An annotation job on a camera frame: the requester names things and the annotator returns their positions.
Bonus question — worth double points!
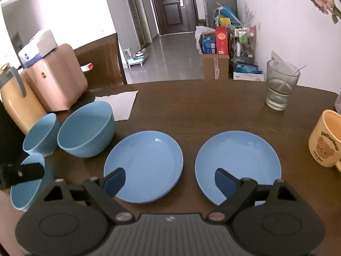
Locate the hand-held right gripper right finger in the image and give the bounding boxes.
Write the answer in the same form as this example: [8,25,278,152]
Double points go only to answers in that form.
[206,168,297,223]

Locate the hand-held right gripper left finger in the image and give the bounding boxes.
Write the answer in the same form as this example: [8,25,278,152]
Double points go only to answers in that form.
[43,167,134,223]

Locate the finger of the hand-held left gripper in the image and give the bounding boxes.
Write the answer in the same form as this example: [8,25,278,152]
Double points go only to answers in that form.
[9,163,45,186]

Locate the small blue bowl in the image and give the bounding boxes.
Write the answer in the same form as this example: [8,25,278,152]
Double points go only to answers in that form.
[11,153,55,211]
[23,113,62,157]

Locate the blue plate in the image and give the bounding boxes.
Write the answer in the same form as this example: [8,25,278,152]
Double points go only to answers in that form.
[103,131,184,204]
[195,131,282,206]

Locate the large blue bowl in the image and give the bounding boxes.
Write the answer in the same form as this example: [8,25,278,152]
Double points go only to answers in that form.
[57,101,116,158]

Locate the white paper napkin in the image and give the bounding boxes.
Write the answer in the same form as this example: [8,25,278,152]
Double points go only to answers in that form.
[94,91,139,121]

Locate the pink ribbed case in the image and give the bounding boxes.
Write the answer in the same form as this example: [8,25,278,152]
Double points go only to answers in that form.
[20,43,88,112]

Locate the clear drinking glass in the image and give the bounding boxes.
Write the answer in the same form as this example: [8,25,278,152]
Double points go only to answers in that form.
[266,60,301,111]

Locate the white blue tissue pack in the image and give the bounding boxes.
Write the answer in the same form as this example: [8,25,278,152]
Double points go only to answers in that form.
[18,29,58,67]

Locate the cream bear mug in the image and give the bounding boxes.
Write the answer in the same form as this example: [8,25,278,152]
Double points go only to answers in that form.
[308,109,341,172]

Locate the brown cardboard box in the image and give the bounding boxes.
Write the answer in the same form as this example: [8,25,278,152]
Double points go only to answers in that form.
[202,53,230,80]

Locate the blue packets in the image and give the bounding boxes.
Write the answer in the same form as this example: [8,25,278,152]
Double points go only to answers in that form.
[236,61,263,75]

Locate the dark wooden chair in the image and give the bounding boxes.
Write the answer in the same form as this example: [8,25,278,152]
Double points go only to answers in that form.
[73,33,128,91]

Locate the small white floor rack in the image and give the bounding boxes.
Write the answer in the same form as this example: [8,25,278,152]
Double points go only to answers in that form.
[126,48,150,67]

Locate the white printed card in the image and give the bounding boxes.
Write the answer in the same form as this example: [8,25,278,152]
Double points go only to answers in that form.
[270,50,287,63]

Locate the white drinking straw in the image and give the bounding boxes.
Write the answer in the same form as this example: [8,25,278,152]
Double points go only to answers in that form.
[277,64,307,94]

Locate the blue box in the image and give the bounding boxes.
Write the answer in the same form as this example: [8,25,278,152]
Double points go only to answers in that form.
[202,36,216,54]

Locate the red box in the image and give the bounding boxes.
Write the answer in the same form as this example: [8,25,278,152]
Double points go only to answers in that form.
[215,26,230,55]

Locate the white plastic bag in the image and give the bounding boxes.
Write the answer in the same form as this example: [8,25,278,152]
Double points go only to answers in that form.
[195,26,216,54]

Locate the blue bag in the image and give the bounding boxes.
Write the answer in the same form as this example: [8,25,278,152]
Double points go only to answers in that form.
[216,5,237,22]

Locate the white decorative branches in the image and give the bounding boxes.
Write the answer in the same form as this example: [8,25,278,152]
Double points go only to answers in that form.
[244,3,256,24]

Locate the dark brown door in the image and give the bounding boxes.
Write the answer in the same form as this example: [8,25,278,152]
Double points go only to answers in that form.
[148,0,199,36]

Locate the pink artificial flower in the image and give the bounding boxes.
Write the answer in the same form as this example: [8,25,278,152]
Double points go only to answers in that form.
[308,0,341,23]

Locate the yellow jug with grey handle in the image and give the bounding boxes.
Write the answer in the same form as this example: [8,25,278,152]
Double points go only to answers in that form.
[0,63,48,136]

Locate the metal wire rack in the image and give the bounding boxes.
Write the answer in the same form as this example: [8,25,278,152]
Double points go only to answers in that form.
[229,25,257,72]

